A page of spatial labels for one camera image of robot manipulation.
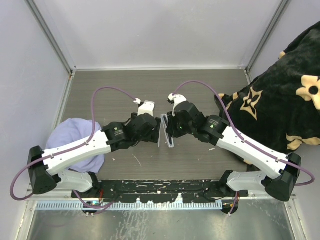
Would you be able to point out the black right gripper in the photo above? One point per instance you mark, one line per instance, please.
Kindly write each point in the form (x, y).
(171, 128)

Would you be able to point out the black floral plush blanket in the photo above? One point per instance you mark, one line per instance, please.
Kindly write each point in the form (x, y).
(280, 108)

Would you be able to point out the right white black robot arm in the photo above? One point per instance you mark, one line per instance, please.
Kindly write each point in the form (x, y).
(277, 172)

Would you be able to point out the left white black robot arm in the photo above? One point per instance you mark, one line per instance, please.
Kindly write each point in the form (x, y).
(48, 169)

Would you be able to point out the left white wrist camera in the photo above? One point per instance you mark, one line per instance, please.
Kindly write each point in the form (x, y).
(145, 107)

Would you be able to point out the lavender crumpled cloth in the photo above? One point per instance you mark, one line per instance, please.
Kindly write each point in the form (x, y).
(72, 130)

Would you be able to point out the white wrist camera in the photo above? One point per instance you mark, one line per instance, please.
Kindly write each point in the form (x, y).
(175, 100)
(145, 107)

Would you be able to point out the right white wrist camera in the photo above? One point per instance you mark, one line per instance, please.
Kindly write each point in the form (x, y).
(175, 100)

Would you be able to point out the slotted white cable duct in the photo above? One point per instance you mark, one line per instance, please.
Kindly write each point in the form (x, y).
(137, 206)

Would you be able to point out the white rectangular sunglasses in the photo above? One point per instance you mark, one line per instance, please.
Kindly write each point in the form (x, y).
(164, 122)

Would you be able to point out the black paint-splattered base plate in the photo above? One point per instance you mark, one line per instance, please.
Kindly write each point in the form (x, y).
(159, 191)

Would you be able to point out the aluminium frame post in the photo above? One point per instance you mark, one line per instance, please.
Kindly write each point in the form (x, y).
(51, 37)
(283, 4)

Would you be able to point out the left aluminium frame post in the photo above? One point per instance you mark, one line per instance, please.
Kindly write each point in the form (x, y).
(51, 37)

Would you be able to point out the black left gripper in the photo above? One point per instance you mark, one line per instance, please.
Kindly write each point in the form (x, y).
(153, 136)

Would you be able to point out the right aluminium frame post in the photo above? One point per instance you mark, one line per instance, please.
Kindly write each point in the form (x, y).
(283, 4)

